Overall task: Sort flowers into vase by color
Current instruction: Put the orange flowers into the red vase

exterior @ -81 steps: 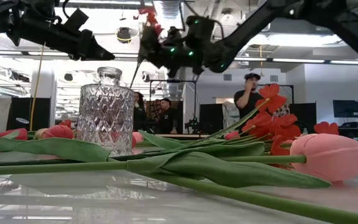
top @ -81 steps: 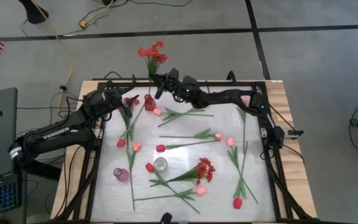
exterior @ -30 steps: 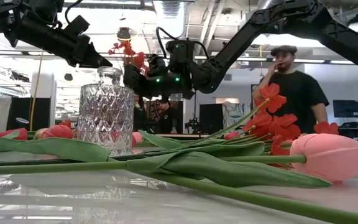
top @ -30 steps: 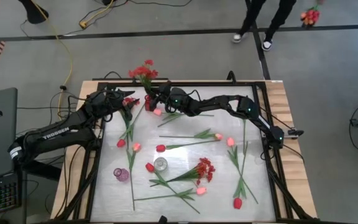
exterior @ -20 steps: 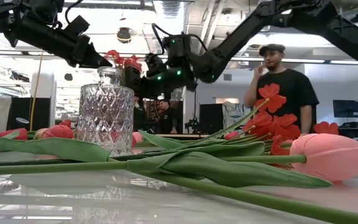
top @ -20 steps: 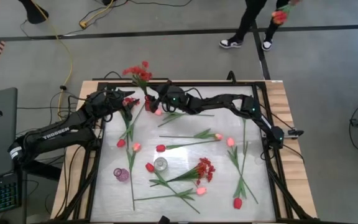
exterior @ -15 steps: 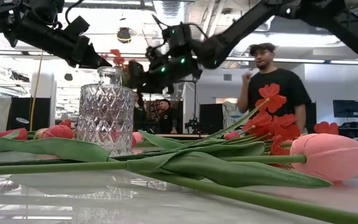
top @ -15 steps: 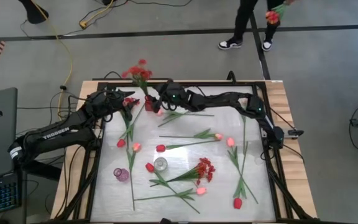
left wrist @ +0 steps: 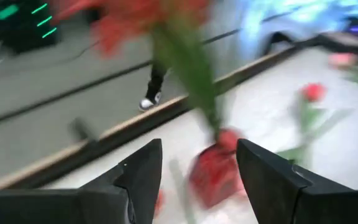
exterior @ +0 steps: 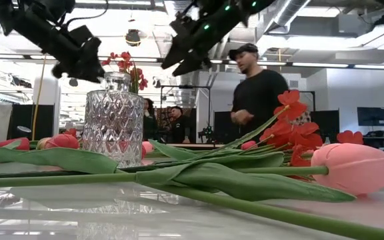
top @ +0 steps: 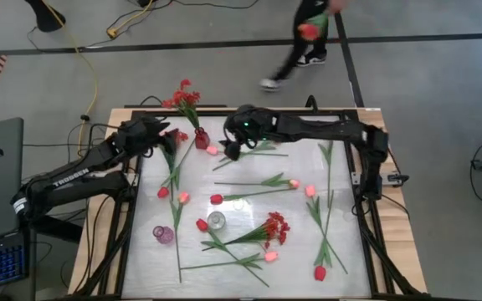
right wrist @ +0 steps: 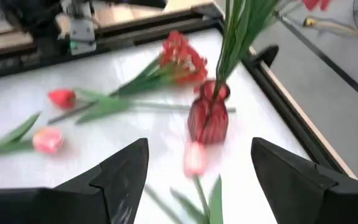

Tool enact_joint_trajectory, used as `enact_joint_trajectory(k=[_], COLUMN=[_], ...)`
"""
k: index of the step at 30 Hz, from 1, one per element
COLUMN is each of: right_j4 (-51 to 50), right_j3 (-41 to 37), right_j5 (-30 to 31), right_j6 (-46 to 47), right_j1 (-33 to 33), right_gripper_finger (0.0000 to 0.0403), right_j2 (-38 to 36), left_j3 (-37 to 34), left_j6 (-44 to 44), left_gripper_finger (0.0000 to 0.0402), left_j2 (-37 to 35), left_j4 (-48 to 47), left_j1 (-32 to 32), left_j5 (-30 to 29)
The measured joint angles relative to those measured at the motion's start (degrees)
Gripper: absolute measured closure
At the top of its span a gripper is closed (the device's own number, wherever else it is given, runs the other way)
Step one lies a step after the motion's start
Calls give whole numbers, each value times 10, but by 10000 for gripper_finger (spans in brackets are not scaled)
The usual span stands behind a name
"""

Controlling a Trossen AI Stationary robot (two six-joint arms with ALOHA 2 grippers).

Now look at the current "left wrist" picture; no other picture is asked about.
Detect black computer tower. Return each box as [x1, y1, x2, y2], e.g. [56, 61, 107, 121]
[0, 0, 62, 54]

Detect pink yellow artificial tulip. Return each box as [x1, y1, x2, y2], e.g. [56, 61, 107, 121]
[328, 52, 358, 88]

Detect person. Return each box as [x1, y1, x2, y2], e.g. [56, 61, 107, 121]
[138, 58, 170, 112]

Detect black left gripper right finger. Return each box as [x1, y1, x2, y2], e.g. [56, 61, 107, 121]
[236, 139, 358, 224]

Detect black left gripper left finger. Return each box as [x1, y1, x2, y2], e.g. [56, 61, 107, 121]
[0, 139, 163, 224]

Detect red glass vase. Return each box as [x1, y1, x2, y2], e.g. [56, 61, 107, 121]
[188, 129, 248, 209]

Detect red flower bouquet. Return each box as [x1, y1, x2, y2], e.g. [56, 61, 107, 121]
[53, 0, 226, 141]

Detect green tulip stems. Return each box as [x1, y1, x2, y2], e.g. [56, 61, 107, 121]
[277, 82, 354, 166]

